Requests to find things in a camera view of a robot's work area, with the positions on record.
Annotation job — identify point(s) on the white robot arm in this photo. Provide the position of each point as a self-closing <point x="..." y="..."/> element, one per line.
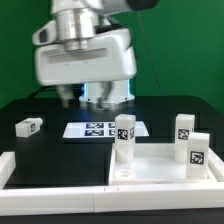
<point x="82" y="44"/>

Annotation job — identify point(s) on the white tag sheet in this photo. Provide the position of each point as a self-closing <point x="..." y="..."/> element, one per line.
<point x="77" y="130"/>

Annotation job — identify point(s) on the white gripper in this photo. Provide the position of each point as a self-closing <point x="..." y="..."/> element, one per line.
<point x="109" y="56"/>

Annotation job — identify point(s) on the white square tabletop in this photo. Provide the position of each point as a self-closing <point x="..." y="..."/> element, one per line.
<point x="154" y="163"/>

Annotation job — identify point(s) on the white U-shaped fence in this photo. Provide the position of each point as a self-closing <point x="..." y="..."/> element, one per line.
<point x="110" y="198"/>

